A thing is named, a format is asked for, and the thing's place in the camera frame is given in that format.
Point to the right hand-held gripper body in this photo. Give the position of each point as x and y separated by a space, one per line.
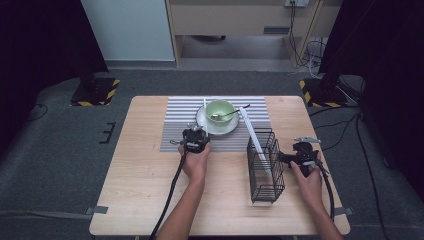
305 151

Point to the grey desk label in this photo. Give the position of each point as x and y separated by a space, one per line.
276 30

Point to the metal spoon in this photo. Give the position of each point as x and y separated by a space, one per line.
230 113

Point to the white plate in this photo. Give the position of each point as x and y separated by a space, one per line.
200 120

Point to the black yellow striped stand base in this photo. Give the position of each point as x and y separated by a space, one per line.
321 95
95 91

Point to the person's right hand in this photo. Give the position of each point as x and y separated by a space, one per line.
310 186

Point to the person's left hand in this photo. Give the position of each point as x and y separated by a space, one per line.
195 165

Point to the white power outlet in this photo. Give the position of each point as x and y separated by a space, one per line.
296 2

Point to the light wooden desk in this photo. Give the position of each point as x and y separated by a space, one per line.
233 16

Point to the grey striped placemat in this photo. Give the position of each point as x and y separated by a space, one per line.
176 113

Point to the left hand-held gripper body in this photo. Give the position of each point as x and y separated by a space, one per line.
193 140

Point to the grey tape piece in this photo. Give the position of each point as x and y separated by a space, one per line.
98 210
345 211

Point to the green bowl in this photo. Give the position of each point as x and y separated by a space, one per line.
220 108

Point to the dark curtain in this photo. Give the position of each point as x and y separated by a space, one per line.
40 50
383 50

